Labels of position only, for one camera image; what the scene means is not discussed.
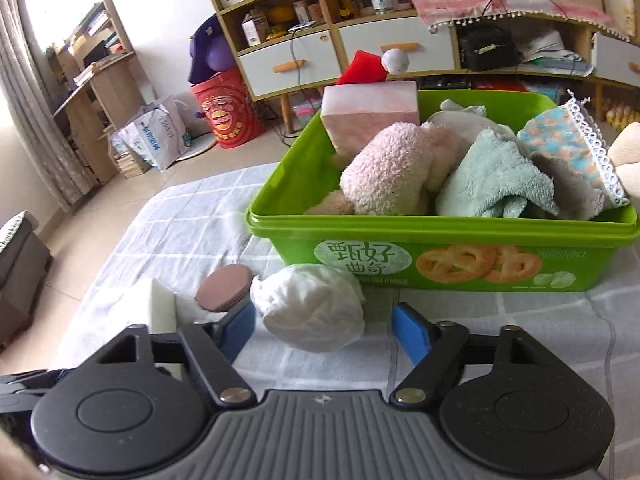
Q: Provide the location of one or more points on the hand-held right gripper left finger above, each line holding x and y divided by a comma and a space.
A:
237, 327

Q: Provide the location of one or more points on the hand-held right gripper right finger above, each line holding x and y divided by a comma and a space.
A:
412, 332

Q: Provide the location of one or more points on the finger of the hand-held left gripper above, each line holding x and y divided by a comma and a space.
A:
25, 390

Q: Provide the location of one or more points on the brown round pad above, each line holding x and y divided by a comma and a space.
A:
225, 287

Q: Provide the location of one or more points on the white cloth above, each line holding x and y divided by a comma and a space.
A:
310, 310

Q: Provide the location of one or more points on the white sponge block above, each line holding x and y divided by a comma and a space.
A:
162, 305

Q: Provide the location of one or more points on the green plastic box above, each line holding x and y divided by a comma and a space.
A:
280, 232

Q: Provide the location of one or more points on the pink plush towel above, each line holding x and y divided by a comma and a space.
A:
390, 170

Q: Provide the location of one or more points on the pale green towel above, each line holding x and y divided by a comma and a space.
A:
490, 180

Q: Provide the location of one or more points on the cream towel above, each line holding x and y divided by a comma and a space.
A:
460, 115

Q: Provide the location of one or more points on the pink stained sponge block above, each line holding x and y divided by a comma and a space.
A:
370, 110

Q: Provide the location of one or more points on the floral lace-trimmed cloth pouch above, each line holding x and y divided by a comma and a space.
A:
555, 130

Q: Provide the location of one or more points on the red white plush hat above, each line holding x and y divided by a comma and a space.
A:
362, 67

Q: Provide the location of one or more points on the grey checked blanket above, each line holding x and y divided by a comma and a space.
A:
190, 240

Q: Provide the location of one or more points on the grey sofa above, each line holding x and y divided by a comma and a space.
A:
20, 270

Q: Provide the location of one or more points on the round white base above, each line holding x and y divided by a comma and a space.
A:
197, 147

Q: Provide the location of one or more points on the white paper bag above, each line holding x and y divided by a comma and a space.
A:
152, 135

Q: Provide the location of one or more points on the red printed bucket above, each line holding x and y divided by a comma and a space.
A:
230, 110

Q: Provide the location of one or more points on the clear storage box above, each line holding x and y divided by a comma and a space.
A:
306, 112

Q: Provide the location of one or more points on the wooden desk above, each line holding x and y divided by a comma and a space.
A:
105, 110

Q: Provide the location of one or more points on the purple plush toy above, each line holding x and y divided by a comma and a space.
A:
210, 50

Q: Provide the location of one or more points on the grey curtain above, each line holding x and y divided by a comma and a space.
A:
35, 110

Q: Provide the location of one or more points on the black bag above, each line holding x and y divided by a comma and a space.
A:
487, 49

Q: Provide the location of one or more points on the white carton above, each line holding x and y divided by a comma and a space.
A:
252, 30

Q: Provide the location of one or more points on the wooden cabinet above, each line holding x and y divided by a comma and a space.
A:
325, 20

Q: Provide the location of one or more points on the pink tasselled cabinet cover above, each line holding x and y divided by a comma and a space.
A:
500, 7

